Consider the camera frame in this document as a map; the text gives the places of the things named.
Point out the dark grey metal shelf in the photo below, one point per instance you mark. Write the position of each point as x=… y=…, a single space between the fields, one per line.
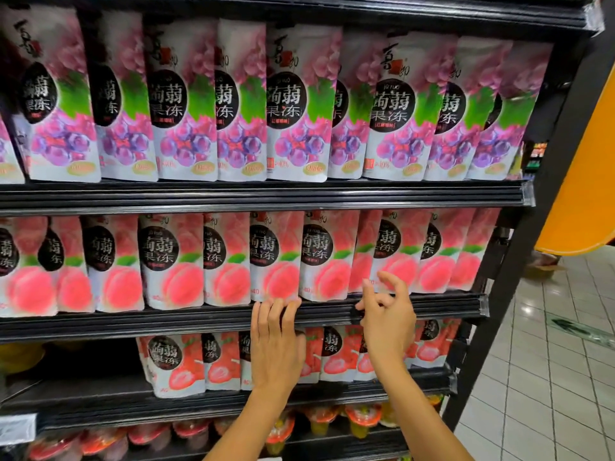
x=240 y=197

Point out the row of pink-white bags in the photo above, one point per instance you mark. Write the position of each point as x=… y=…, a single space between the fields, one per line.
x=173 y=259

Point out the orange aisle sign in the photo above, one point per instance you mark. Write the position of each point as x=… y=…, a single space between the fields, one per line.
x=586 y=177

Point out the person's right forearm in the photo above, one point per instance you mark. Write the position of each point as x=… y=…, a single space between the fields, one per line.
x=423 y=422

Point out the small brown cardboard box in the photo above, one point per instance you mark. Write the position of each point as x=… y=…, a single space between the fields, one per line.
x=545 y=264

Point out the person's left hand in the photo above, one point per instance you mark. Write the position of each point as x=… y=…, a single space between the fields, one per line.
x=279 y=350

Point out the green floor arrow sticker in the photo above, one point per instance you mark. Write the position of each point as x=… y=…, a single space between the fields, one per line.
x=586 y=331

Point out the row of red-white bags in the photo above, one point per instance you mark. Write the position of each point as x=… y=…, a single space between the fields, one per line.
x=173 y=360

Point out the person's left forearm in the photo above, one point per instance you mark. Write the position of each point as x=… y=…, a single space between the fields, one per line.
x=250 y=432

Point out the person's right hand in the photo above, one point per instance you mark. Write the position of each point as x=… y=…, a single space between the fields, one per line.
x=389 y=326

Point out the row of purple-white bags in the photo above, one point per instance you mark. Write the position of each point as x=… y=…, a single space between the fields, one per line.
x=288 y=100

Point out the yellow jelly bag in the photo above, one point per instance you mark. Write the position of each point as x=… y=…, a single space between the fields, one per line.
x=19 y=358

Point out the row of small pink-lid cups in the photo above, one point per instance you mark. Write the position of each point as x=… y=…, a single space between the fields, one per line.
x=144 y=437

